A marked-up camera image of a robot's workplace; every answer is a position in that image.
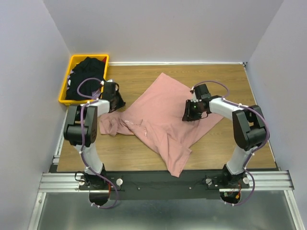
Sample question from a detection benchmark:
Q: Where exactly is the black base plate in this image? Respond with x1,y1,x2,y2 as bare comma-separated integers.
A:
76,170,250,204

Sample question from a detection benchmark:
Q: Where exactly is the pink t shirt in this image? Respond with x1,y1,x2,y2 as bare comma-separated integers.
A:
99,73,222,177

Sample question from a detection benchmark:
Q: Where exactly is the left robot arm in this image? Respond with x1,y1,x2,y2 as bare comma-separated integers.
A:
63,91,125,189

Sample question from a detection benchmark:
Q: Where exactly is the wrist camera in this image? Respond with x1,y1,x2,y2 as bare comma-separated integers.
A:
190,84,211,102
100,81,119,101

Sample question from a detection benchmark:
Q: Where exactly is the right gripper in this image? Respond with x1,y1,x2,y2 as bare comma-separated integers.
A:
182,99,204,122

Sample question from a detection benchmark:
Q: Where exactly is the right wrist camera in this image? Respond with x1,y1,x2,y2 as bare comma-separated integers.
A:
190,84,211,102

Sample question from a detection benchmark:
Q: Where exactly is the lavender t shirt in bin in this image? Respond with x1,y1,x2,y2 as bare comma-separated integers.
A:
91,88,103,100

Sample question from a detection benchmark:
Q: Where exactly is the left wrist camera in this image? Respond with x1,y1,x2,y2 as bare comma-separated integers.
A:
100,81,119,101

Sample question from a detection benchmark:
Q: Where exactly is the aluminium frame rail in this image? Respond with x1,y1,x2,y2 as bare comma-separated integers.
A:
26,105,87,230

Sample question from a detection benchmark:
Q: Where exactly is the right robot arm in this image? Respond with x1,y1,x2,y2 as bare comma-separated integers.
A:
182,96,270,188

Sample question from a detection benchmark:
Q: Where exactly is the yellow plastic bin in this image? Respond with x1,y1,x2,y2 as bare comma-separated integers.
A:
59,54,109,106

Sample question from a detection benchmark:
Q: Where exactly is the black t shirt in bin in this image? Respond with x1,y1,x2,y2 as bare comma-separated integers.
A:
65,57,106,101

